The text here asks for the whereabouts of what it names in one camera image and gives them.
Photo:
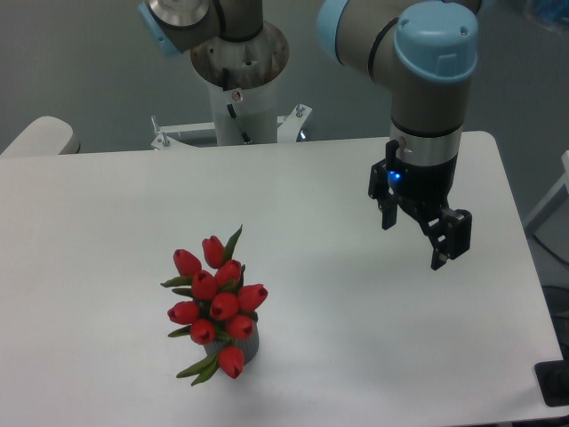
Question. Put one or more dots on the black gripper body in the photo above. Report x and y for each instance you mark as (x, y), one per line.
(421, 191)

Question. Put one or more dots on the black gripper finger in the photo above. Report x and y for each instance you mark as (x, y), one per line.
(449, 234)
(379, 190)

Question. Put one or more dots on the red tulip bouquet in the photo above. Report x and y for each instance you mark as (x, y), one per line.
(218, 305)

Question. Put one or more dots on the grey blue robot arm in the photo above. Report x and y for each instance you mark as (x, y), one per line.
(423, 52)

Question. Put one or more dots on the grey ribbed vase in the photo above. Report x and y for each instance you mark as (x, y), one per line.
(248, 346)

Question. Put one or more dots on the black box at table edge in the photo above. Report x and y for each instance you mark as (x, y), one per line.
(552, 377)

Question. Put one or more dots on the white chair armrest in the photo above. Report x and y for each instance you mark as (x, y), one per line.
(45, 136)

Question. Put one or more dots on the white furniture frame at right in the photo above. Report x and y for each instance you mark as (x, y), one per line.
(550, 202)

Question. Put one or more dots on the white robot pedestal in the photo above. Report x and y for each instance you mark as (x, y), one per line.
(241, 79)

